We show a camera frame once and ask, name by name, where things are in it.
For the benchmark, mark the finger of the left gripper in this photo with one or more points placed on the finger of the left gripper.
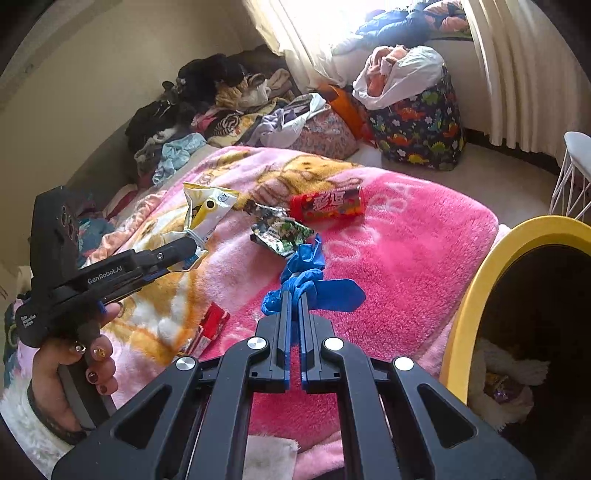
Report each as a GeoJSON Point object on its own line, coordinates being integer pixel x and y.
{"type": "Point", "coordinates": [152, 272]}

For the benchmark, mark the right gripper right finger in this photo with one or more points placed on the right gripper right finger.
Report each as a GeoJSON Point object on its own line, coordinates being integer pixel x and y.
{"type": "Point", "coordinates": [397, 421]}

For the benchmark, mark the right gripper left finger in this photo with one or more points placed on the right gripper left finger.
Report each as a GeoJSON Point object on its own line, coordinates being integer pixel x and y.
{"type": "Point", "coordinates": [190, 422]}

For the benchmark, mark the blue disposable glove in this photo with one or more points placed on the blue disposable glove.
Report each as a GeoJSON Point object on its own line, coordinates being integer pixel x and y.
{"type": "Point", "coordinates": [304, 274]}

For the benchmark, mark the yellow rimmed black trash bin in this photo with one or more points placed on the yellow rimmed black trash bin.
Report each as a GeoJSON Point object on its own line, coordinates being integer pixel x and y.
{"type": "Point", "coordinates": [508, 324]}

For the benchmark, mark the small red packet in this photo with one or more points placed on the small red packet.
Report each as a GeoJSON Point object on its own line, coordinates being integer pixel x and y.
{"type": "Point", "coordinates": [207, 331]}

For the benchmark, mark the yellow white snack bag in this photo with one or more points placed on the yellow white snack bag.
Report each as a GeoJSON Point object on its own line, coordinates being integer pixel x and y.
{"type": "Point", "coordinates": [206, 207]}

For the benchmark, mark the green patterned snack wrapper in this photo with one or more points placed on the green patterned snack wrapper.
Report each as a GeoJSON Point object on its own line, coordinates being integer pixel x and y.
{"type": "Point", "coordinates": [278, 232]}

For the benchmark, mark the pink cartoon fleece blanket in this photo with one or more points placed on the pink cartoon fleece blanket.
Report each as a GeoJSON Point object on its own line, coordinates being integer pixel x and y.
{"type": "Point", "coordinates": [414, 252]}

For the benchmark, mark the pile of clothes on bed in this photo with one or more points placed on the pile of clothes on bed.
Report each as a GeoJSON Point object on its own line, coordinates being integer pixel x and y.
{"type": "Point", "coordinates": [209, 97]}

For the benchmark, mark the red snack wrapper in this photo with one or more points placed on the red snack wrapper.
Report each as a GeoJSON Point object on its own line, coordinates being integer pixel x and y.
{"type": "Point", "coordinates": [330, 204]}

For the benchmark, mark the floral fabric bag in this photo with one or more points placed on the floral fabric bag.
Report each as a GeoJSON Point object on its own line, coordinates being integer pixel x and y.
{"type": "Point", "coordinates": [326, 134]}

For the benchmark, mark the orange bag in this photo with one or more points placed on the orange bag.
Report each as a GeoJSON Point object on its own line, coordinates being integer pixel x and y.
{"type": "Point", "coordinates": [349, 110]}

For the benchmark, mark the dinosaur print laundry basket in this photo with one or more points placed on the dinosaur print laundry basket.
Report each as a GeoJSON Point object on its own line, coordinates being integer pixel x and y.
{"type": "Point", "coordinates": [424, 130]}

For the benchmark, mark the white plastic bag with clothes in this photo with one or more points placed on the white plastic bag with clothes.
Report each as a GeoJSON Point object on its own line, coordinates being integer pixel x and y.
{"type": "Point", "coordinates": [392, 74]}

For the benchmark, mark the clothes on window sill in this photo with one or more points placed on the clothes on window sill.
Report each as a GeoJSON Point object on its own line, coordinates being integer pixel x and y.
{"type": "Point", "coordinates": [409, 26]}

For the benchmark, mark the cream window curtain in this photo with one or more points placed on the cream window curtain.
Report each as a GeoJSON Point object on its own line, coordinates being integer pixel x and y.
{"type": "Point", "coordinates": [518, 80]}

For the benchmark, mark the white wire stool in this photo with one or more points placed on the white wire stool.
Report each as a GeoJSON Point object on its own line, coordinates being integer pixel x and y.
{"type": "Point", "coordinates": [571, 195]}

